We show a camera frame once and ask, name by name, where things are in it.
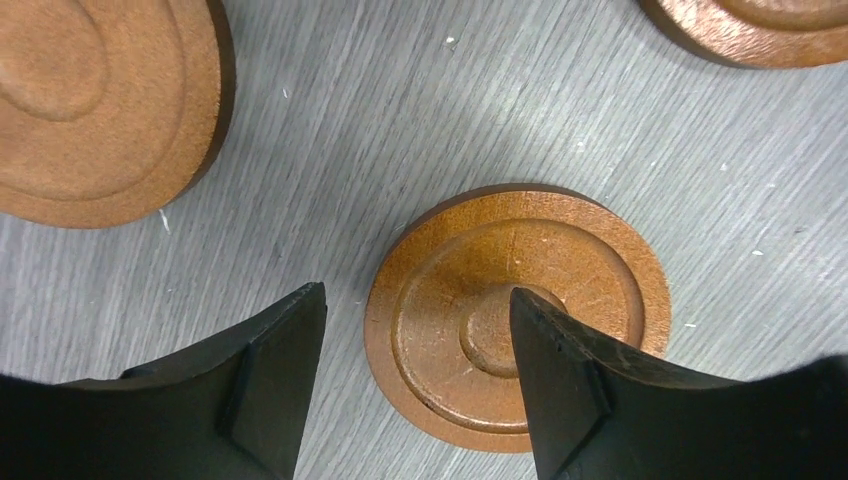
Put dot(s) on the brown wooden coaster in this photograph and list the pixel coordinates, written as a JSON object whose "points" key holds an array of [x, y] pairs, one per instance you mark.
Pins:
{"points": [[789, 34], [110, 110], [436, 328]]}

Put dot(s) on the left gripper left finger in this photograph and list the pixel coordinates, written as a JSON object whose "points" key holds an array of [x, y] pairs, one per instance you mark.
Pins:
{"points": [[232, 406]]}

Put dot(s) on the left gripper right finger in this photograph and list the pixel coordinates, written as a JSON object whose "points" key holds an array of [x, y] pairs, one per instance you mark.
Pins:
{"points": [[598, 408]]}

